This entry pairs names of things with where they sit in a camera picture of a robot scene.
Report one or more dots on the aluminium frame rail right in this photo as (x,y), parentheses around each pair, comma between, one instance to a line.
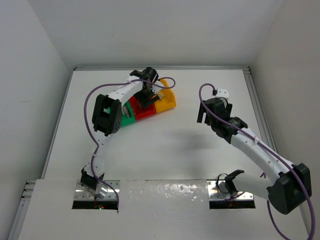
(262,122)

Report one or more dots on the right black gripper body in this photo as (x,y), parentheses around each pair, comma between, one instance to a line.
(208,119)

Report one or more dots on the red plastic bin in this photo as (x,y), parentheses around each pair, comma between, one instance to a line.
(140,113)

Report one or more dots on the metal base plate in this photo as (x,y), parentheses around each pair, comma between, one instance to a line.
(217,192)
(101,193)

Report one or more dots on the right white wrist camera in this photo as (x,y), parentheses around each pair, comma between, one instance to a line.
(222,93)

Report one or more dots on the aluminium frame rail back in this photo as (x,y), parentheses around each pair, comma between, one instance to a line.
(163,67)

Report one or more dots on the green plastic bin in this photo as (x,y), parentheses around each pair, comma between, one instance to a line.
(128,121)

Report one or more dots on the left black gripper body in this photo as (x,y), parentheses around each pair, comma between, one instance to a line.
(143,96)

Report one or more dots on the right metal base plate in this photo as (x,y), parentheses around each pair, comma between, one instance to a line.
(217,192)

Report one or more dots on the aluminium frame rail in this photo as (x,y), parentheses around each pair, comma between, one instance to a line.
(163,67)
(262,122)

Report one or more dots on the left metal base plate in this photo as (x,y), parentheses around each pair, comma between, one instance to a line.
(101,193)

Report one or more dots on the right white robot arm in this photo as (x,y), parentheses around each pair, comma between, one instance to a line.
(288,184)

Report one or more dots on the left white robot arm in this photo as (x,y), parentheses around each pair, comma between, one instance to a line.
(106,121)

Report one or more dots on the pink correction tape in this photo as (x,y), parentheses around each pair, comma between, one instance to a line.
(128,112)

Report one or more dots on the yellow plastic bin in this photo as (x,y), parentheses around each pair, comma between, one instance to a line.
(166,103)

